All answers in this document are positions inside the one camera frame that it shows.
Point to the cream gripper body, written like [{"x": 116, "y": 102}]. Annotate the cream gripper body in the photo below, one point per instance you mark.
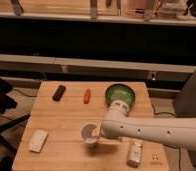
[{"x": 96, "y": 132}]

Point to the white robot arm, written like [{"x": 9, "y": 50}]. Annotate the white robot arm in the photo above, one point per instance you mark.
[{"x": 170, "y": 131}]

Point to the green ceramic bowl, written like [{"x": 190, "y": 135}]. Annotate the green ceramic bowl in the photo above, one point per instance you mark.
[{"x": 120, "y": 92}]

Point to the orange carrot toy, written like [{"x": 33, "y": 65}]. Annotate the orange carrot toy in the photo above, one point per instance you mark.
[{"x": 87, "y": 96}]

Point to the white lotion bottle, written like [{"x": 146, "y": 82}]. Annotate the white lotion bottle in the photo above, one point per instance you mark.
[{"x": 135, "y": 153}]

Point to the black remote control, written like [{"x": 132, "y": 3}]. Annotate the black remote control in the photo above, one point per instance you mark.
[{"x": 59, "y": 93}]

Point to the black tripod stand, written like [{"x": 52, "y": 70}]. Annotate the black tripod stand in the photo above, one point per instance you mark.
[{"x": 7, "y": 102}]

